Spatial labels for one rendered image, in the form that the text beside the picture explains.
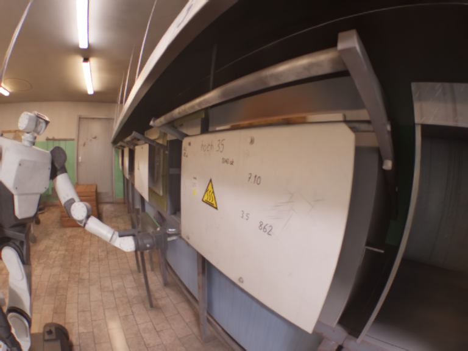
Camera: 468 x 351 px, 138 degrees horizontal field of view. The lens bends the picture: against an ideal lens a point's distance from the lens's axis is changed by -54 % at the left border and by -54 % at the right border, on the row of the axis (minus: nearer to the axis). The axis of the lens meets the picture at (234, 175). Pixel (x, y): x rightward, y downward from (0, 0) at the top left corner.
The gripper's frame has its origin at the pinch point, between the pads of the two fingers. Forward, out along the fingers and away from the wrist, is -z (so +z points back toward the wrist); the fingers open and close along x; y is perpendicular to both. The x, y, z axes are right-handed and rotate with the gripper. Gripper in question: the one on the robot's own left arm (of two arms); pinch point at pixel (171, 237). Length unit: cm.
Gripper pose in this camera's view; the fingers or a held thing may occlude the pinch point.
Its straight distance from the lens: 99.5
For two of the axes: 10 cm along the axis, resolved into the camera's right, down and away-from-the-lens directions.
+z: -7.9, 0.3, -6.1
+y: -6.1, -1.1, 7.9
